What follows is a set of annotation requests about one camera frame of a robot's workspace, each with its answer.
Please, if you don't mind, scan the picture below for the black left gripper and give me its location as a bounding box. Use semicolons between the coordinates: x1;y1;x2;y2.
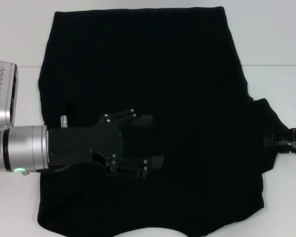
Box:
46;108;165;180

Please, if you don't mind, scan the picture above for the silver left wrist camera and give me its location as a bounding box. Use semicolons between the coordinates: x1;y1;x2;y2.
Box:
0;60;19;129

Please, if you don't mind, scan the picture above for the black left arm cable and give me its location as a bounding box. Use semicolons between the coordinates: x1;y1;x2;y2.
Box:
36;163;74;174

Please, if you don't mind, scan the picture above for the black shirt with FREE print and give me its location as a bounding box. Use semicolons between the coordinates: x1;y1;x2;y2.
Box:
36;5;293;237

